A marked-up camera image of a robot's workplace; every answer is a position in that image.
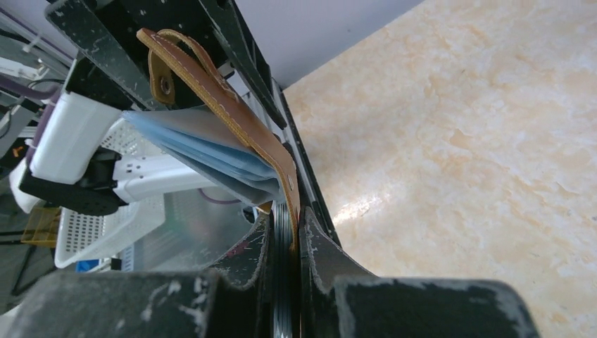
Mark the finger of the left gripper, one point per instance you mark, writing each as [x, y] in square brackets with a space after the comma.
[236, 39]
[111, 64]

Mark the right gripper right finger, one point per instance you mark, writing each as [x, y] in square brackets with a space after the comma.
[343, 299]

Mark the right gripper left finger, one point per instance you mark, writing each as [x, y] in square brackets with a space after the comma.
[223, 300]

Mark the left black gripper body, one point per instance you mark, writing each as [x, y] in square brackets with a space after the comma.
[122, 20]

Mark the brown leather card holder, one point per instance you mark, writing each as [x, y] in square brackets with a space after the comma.
[211, 129]

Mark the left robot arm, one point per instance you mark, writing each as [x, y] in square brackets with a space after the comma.
[67, 166]

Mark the white perforated plastic basket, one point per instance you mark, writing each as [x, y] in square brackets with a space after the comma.
[104, 231]

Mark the aluminium front frame rail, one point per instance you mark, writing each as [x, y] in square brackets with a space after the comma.
[311, 194]

